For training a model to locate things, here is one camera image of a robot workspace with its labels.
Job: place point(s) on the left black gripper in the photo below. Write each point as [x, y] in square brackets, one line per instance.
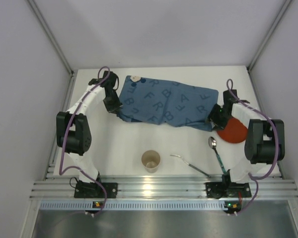
[113, 106]

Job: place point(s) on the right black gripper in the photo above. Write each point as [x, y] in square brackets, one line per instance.
[215, 119]

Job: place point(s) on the blue letter-print cloth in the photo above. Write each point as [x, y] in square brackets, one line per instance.
[157, 101]

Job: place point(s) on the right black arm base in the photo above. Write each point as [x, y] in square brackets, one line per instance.
[219, 190]

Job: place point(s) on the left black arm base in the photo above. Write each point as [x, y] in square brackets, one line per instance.
[92, 190]

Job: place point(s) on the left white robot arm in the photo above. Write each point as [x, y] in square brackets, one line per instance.
[73, 130]

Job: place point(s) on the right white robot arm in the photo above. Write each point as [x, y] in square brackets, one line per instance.
[264, 145]

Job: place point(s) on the red plastic plate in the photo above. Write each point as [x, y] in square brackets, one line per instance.
[234, 132]

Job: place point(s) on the beige plastic cup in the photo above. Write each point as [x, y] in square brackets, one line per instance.
[151, 161]

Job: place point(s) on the metal spoon green handle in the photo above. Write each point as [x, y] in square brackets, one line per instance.
[213, 145]

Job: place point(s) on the left aluminium frame post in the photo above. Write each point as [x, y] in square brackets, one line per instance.
[50, 35]

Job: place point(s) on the aluminium frame post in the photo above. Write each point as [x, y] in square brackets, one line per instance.
[50, 35]
[273, 27]

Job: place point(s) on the aluminium mounting rail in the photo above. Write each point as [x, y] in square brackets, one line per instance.
[163, 187]

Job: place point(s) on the slotted grey cable duct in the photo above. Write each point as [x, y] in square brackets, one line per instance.
[141, 205]

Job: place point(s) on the right aluminium frame post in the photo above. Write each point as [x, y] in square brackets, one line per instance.
[273, 27]

